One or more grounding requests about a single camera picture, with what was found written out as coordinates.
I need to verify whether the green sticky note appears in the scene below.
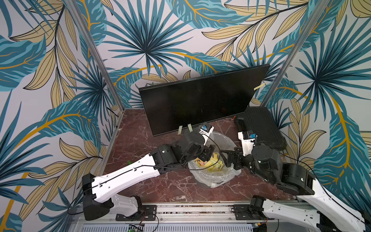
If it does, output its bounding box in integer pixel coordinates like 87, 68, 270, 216
187, 124, 193, 132
177, 125, 183, 135

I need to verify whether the yellow sticky note edge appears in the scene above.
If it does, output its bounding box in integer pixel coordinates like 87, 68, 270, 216
254, 83, 266, 90

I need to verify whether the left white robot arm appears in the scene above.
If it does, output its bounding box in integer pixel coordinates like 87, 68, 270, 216
82, 132, 217, 221

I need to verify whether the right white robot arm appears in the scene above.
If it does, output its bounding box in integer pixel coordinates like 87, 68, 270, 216
220, 144, 371, 232

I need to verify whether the pile of discarded sticky notes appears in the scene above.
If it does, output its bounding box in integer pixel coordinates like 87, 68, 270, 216
195, 152, 224, 172

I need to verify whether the black flat monitor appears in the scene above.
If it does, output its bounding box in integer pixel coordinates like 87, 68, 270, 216
139, 64, 270, 136

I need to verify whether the mesh waste bin with liner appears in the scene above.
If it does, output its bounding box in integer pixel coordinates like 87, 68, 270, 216
188, 132, 242, 189

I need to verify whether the black plastic tool case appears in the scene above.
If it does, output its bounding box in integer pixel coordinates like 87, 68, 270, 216
234, 106, 287, 151

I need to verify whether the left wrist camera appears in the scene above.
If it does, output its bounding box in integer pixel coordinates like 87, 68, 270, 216
198, 123, 214, 145

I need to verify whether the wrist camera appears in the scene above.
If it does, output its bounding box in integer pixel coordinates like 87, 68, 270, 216
198, 123, 214, 145
238, 130, 257, 157

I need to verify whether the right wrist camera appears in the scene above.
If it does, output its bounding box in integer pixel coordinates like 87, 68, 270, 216
238, 130, 257, 157

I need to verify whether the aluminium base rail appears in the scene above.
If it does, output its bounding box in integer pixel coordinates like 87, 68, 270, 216
68, 202, 320, 232

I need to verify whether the right aluminium corner post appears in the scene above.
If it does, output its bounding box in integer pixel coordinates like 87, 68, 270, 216
260, 0, 330, 107

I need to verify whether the aluminium corner post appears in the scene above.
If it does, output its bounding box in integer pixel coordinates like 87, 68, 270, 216
65, 0, 124, 112
260, 0, 330, 107

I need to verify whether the left aluminium corner post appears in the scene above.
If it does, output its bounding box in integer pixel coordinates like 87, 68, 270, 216
65, 0, 124, 112

